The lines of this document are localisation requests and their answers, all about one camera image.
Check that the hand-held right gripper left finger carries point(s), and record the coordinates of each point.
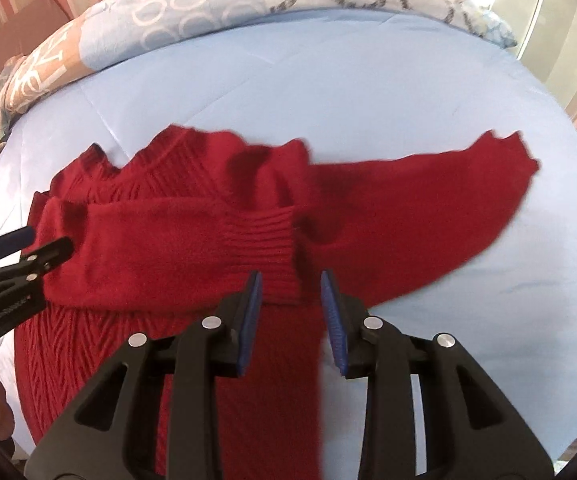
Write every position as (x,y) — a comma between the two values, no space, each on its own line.
(251,310)

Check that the brown headboard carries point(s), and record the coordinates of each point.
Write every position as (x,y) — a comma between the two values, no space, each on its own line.
(18,25)

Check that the glossy floral wardrobe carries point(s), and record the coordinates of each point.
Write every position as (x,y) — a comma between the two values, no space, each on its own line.
(553,25)

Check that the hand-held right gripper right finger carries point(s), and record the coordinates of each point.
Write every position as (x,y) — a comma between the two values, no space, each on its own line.
(332,320)

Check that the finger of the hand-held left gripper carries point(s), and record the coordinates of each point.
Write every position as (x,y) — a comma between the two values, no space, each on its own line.
(43,257)
(16,240)

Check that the red knitted sweater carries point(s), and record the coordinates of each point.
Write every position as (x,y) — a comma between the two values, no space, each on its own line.
(168,220)

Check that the patterned blue brown pillow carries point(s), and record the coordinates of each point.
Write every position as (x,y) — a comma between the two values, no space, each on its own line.
(193,5)

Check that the light blue bed quilt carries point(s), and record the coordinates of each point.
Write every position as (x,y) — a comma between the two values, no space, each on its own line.
(318,85)

